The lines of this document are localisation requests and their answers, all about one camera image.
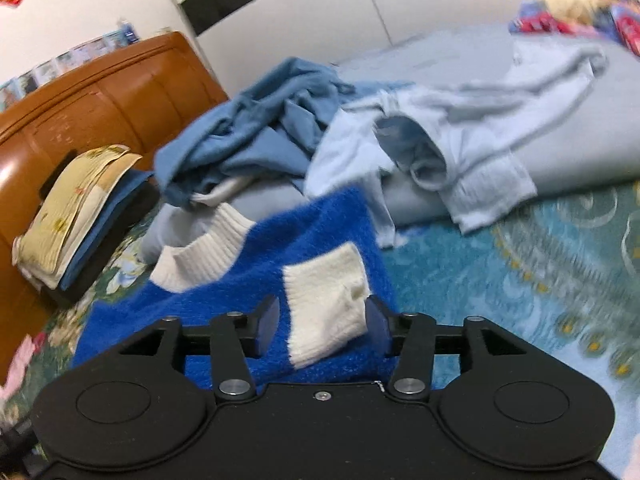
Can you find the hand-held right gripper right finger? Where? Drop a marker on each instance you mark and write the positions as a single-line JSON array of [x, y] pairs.
[[377, 327]]

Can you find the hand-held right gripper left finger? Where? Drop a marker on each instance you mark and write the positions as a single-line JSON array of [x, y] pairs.
[[267, 325]]

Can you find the blue fuzzy sweater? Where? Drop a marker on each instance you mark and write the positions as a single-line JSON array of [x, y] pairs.
[[310, 230]]

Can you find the green floral blanket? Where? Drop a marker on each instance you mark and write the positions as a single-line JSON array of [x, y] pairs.
[[475, 280]]

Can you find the dark grey pillow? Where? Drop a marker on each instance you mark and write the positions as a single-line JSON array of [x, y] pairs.
[[125, 225]]

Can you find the blue folded cloth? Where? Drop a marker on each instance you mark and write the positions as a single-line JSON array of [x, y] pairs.
[[115, 195]]

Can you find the blue crumpled garment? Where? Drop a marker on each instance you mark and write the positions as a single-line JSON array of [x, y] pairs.
[[240, 125]]

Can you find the stack of pillows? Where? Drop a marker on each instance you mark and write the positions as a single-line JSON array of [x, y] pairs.
[[70, 200]]

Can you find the white pillow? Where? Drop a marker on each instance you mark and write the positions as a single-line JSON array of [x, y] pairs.
[[37, 272]]

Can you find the pale blue garment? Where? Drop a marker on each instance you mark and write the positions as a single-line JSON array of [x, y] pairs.
[[500, 125]]

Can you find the pink cloth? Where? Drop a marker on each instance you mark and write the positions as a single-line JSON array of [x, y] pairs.
[[12, 370]]

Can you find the wooden bed headboard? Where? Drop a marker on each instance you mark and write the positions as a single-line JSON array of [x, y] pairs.
[[100, 110]]

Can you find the light blue sheet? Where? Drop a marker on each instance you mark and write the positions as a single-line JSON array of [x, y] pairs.
[[590, 150]]

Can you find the white and black wardrobe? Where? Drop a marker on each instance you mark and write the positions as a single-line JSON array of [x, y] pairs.
[[300, 20]]

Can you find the blue plastic bottle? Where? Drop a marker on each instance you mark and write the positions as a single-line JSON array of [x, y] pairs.
[[129, 34]]

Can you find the row of photo frames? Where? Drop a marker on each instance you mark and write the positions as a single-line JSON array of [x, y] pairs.
[[50, 67]]

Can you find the colourful flower blanket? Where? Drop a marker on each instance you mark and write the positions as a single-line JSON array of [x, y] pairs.
[[625, 25]]

